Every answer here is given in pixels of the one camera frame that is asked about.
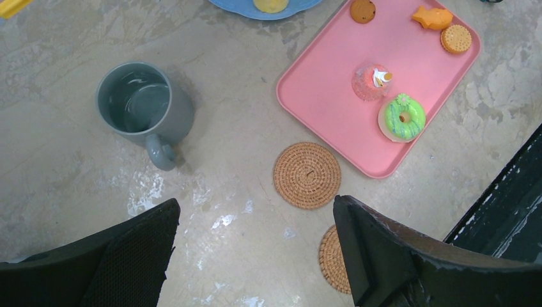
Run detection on upper woven rattan coaster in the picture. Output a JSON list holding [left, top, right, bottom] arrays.
[[273, 142, 342, 210]]

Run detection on blue three-tier cake stand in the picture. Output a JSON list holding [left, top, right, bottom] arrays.
[[210, 0, 322, 21]]

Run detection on orange fish-shaped biscuit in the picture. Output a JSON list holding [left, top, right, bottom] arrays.
[[412, 6, 454, 30]]

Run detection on round orange sandwich biscuit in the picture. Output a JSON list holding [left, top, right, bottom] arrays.
[[440, 24, 472, 54]]

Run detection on pink rectangular tray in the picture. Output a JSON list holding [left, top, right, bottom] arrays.
[[276, 1, 482, 178]]

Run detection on green frosted donut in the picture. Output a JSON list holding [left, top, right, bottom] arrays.
[[378, 93, 426, 143]]

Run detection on grey-green ceramic mug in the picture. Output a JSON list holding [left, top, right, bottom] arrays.
[[95, 61, 195, 171]]

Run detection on woven rattan coaster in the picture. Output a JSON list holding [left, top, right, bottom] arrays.
[[273, 142, 342, 210], [318, 224, 352, 294]]

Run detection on yellow cupcake with cream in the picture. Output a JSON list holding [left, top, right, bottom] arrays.
[[253, 0, 289, 14]]

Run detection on brown chocolate chip cookie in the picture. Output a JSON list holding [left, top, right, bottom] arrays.
[[350, 0, 376, 24]]

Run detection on pink cupcake with cream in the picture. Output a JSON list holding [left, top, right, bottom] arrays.
[[351, 64, 393, 101]]

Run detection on yellow-handled screwdriver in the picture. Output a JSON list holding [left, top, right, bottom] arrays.
[[0, 0, 33, 19]]

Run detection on lower woven rattan coaster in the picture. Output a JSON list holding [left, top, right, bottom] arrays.
[[318, 224, 352, 294]]

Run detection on black aluminium base frame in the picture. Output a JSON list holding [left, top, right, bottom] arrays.
[[444, 127, 541, 264]]

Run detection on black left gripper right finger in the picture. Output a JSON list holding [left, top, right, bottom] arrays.
[[333, 196, 541, 306]]

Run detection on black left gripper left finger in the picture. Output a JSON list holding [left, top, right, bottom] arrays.
[[1, 198, 181, 306]]

